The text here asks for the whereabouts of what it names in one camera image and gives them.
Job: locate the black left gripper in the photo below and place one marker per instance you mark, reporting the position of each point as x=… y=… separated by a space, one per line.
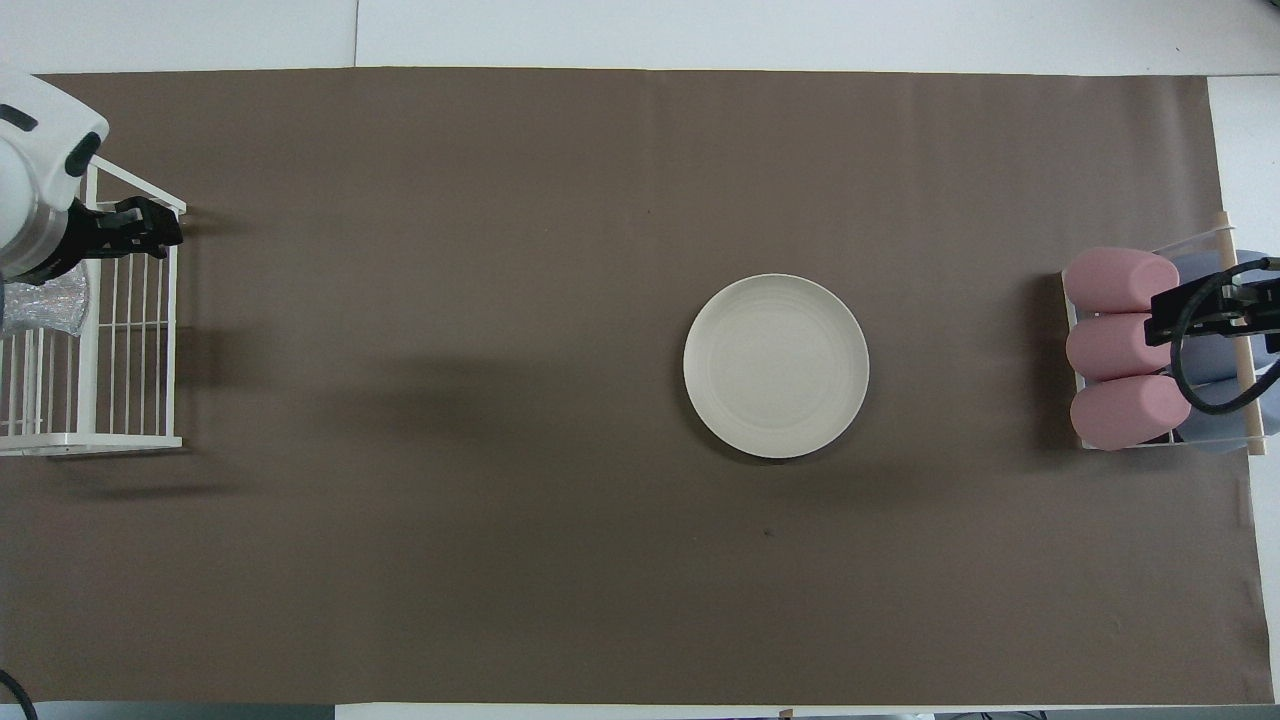
x=75 y=240

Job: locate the silver mesh sponge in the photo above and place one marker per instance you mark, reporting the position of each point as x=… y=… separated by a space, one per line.
x=45 y=305

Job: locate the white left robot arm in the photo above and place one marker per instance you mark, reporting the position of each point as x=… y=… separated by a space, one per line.
x=35 y=150

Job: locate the cream round plate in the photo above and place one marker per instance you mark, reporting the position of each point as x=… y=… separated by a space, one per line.
x=776 y=366

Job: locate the blue plastic cup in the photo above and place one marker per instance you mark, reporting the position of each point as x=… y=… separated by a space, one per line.
x=1215 y=362
x=1205 y=268
x=1225 y=425

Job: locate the pink plastic cup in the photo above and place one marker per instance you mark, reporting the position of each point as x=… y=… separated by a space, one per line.
x=1115 y=280
x=1105 y=347
x=1125 y=412

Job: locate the cup rack with wooden bar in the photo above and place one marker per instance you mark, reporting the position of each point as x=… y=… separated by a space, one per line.
x=1228 y=240

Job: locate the brown table mat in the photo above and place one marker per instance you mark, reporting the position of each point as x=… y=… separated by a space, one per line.
x=500 y=550

